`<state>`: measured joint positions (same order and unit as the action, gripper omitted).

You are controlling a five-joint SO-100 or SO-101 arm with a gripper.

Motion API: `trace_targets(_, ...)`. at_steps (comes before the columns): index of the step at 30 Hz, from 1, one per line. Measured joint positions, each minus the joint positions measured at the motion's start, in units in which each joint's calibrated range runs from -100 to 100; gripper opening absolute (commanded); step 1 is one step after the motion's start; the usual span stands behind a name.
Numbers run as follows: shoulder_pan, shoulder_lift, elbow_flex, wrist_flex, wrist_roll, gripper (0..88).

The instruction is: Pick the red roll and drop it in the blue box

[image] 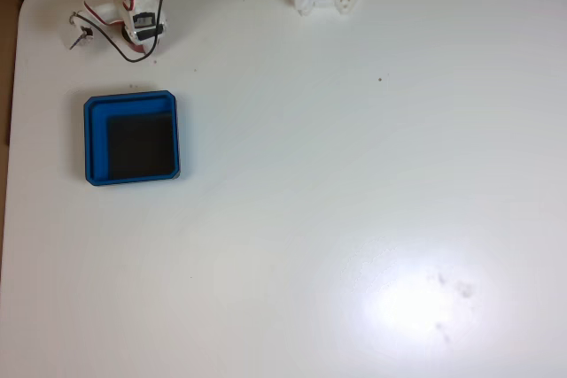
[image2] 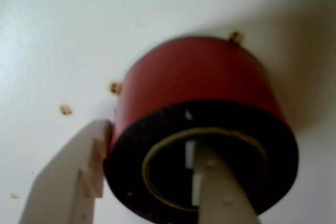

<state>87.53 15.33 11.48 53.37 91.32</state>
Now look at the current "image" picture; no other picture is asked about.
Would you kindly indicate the red tape roll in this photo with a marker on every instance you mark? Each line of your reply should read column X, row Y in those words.
column 136, row 47

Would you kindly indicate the blue square box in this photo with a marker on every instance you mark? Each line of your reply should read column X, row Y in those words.
column 99, row 143

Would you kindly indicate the brown cardboard box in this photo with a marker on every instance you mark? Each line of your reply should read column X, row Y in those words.
column 5, row 64

